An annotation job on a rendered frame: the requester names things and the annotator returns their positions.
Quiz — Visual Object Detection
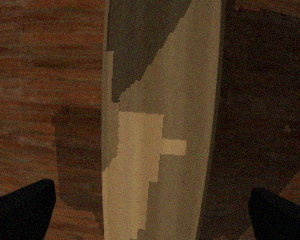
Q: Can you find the dark wooden side rail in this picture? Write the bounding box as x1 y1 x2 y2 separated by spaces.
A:
101 0 226 240

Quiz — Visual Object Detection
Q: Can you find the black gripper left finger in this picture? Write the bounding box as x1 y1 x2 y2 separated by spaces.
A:
0 179 55 240

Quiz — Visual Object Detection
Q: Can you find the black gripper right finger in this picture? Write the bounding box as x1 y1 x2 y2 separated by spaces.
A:
247 188 300 240

